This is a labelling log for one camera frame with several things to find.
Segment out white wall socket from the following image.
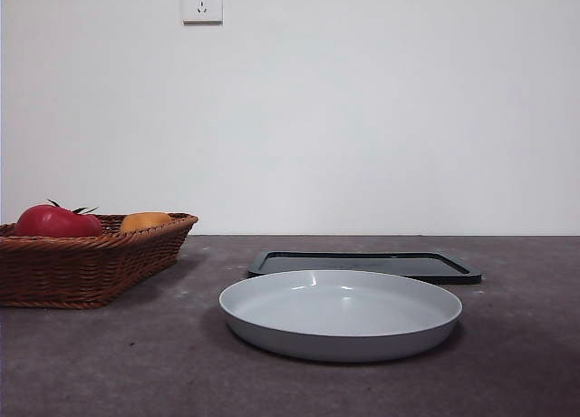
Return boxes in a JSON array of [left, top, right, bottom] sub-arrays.
[[182, 0, 224, 26]]

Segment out dark rectangular tray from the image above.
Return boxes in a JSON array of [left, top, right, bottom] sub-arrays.
[[247, 249, 482, 286]]

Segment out red tomato with green stem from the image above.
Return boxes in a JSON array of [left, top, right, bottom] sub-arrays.
[[14, 199, 104, 238]]

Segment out pale grey round plate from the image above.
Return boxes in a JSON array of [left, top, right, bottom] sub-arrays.
[[218, 268, 464, 363]]

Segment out brown wicker basket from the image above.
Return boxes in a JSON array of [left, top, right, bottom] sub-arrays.
[[0, 212, 199, 310]]

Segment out yellow-orange potato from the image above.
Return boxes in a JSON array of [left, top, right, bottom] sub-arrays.
[[119, 212, 173, 233]]

